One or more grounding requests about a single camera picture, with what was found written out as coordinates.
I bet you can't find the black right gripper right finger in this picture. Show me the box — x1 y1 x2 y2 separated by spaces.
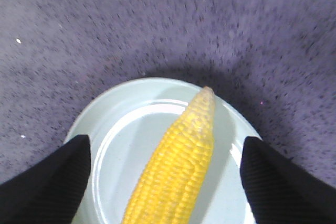
240 136 335 223

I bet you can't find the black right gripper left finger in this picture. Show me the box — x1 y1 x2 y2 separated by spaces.
1 135 91 223

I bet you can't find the tall yellow corn cob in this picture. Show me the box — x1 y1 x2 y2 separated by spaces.
122 87 215 223

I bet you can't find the light green round plate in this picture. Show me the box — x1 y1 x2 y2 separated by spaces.
67 78 257 223

